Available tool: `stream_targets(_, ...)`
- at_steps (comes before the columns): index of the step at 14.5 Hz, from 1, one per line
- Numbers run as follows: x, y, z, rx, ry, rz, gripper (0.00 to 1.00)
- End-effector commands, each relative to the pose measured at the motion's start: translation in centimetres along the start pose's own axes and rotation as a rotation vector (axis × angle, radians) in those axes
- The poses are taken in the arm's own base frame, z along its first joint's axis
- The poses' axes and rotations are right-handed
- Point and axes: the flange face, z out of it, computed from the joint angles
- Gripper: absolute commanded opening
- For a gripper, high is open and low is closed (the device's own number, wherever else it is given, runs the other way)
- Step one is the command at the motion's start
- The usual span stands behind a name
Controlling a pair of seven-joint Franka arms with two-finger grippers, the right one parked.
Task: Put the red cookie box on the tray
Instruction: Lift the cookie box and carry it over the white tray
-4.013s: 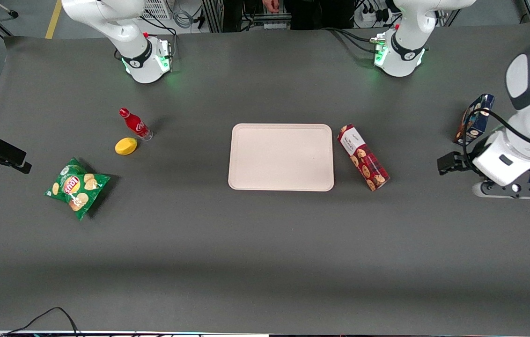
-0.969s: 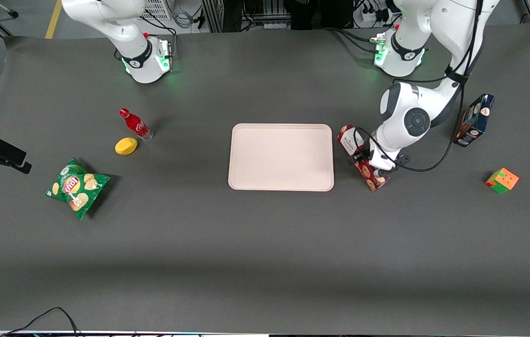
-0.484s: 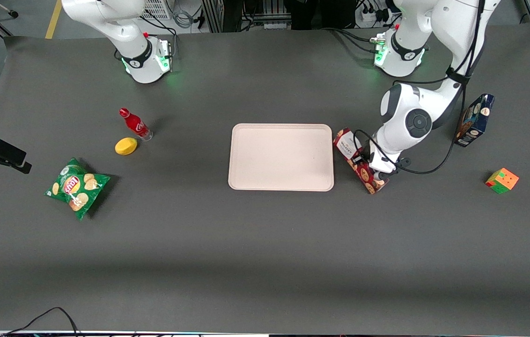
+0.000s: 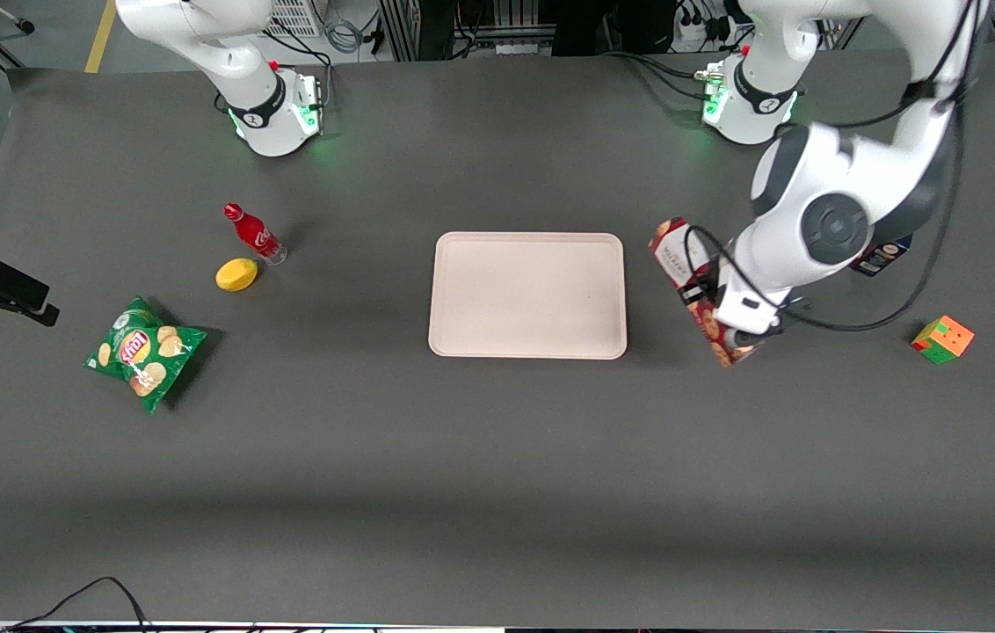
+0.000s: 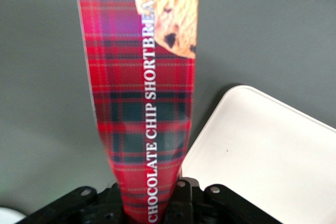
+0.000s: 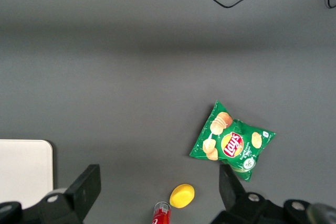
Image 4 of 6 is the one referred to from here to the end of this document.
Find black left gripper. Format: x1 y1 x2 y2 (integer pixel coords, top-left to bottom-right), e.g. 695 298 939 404
682 274 721 307

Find red cookie box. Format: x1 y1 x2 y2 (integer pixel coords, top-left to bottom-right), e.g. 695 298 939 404
649 216 764 367

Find beige plastic tray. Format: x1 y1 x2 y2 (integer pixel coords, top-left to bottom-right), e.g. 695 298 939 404
427 231 628 360

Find blue cookie box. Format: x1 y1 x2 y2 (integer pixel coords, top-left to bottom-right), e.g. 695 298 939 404
849 233 914 277

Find white vented box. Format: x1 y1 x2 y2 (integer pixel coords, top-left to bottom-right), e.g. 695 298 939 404
265 0 323 39

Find green chips bag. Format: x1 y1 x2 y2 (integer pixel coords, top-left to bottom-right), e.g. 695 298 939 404
84 295 208 414

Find yellow lemon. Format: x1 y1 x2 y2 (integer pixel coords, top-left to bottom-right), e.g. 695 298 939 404
215 258 259 293

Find red cola bottle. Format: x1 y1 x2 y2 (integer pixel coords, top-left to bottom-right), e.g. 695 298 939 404
223 202 288 266

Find colourful puzzle cube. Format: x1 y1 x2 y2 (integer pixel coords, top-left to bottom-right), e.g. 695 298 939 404
911 316 975 365

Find dark grey table cover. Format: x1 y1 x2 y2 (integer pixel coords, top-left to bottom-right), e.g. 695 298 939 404
0 35 995 630

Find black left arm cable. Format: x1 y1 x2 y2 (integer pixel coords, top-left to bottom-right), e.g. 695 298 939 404
682 0 987 334

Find black base cables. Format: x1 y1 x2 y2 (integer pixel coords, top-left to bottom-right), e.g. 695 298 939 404
601 50 711 100

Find thin black cable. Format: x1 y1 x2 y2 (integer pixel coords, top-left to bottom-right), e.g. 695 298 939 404
1 576 152 633

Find aluminium frame post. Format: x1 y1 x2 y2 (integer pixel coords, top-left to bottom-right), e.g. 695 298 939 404
378 0 420 62

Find grey coiled cable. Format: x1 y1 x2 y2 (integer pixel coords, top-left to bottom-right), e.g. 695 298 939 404
322 0 364 55

